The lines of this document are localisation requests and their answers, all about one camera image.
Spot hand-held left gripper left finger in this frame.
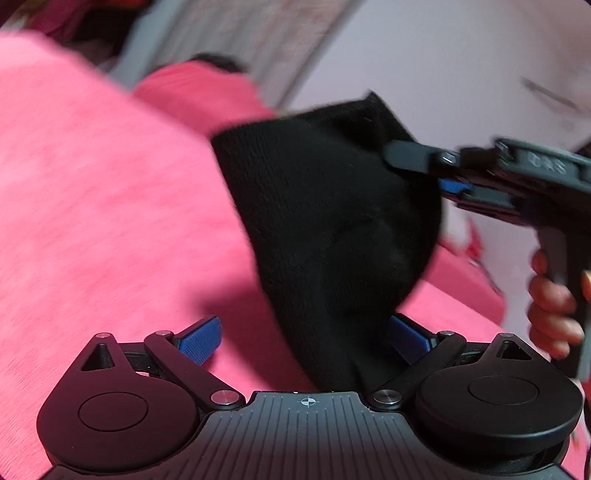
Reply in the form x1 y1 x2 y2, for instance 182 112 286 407
81 315 246 412

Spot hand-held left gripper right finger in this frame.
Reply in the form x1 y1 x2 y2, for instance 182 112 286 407
369 313 533 412

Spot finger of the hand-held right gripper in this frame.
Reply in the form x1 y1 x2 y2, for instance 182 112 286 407
438 178 515 219
383 140 462 175

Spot black knit pants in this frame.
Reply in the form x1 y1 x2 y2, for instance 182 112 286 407
211 91 445 394

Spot person's right hand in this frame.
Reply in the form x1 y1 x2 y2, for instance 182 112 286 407
527 248 585 361

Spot pink blanket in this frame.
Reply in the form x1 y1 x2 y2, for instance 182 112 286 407
0 32 506 480

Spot white patterned curtain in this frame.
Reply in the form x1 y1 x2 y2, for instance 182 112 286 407
108 0 365 114

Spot dark garment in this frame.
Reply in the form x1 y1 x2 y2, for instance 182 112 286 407
188 52 247 75

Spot bed with red blanket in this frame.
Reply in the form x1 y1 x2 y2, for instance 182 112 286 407
133 61 280 137

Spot maroon jacket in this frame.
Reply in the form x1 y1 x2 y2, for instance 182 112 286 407
41 0 158 49

